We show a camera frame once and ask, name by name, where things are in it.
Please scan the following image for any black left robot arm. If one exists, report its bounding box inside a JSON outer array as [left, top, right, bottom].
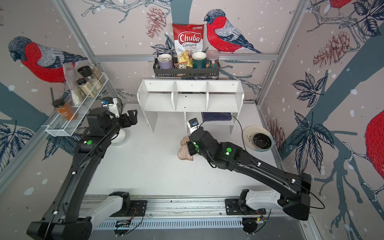
[[27, 107, 138, 240]]

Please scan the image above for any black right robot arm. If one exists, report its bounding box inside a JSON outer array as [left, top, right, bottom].
[[188, 128, 311, 221]]

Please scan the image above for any white wooden bookshelf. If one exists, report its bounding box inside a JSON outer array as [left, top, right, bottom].
[[137, 80, 245, 132]]

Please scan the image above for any white ceramic bowl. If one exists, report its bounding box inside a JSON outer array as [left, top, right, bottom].
[[111, 129, 126, 146]]

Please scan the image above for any dark blue book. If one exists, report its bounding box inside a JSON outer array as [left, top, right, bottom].
[[202, 112, 232, 122]]

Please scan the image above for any black lid spice jar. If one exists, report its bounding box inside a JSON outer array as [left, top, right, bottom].
[[76, 78, 97, 98], [78, 66, 102, 91]]

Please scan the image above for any white floral plate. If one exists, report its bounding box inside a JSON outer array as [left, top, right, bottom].
[[243, 126, 274, 152]]

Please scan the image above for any orange spice jar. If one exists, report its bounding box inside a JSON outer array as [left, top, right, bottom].
[[52, 99, 78, 121]]

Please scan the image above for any black small bowl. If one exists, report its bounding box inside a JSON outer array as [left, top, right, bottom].
[[253, 133, 272, 150]]

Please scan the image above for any purple mug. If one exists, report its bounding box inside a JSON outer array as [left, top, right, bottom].
[[157, 54, 174, 70]]

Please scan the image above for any clear plastic bag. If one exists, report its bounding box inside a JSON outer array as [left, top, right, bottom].
[[63, 63, 86, 107]]

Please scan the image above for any small candy packet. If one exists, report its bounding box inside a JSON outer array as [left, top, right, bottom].
[[174, 62, 188, 69]]

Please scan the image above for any green mug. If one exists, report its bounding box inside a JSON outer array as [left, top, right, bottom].
[[192, 52, 207, 69]]

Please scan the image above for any pink lidded clear jar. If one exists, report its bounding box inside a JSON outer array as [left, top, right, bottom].
[[206, 50, 220, 68]]

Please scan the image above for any red Chuba chips bag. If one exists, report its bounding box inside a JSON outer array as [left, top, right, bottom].
[[172, 24, 205, 68]]

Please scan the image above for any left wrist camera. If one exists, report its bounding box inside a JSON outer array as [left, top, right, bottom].
[[102, 97, 123, 118]]

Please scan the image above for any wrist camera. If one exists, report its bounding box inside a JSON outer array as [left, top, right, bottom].
[[188, 118, 199, 134], [102, 97, 123, 118]]

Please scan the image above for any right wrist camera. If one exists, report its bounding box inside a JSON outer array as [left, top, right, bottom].
[[188, 118, 199, 134]]

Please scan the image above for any white wire wall rack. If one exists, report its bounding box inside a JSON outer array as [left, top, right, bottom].
[[45, 72, 109, 137]]

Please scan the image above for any black wall shelf tray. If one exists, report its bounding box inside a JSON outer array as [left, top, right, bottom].
[[153, 57, 220, 78]]

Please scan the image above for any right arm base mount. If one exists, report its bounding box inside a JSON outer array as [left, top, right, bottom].
[[225, 199, 267, 216]]

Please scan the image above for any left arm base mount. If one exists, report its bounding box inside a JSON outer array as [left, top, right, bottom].
[[111, 200, 148, 217]]

